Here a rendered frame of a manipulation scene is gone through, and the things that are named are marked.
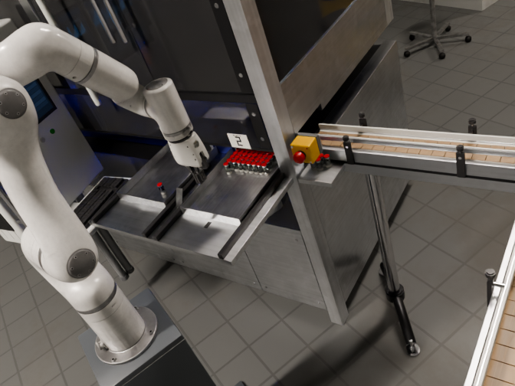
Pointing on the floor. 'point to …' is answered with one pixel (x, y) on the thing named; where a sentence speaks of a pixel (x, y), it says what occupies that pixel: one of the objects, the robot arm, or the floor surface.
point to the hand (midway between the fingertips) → (199, 175)
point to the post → (323, 263)
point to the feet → (402, 317)
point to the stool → (434, 34)
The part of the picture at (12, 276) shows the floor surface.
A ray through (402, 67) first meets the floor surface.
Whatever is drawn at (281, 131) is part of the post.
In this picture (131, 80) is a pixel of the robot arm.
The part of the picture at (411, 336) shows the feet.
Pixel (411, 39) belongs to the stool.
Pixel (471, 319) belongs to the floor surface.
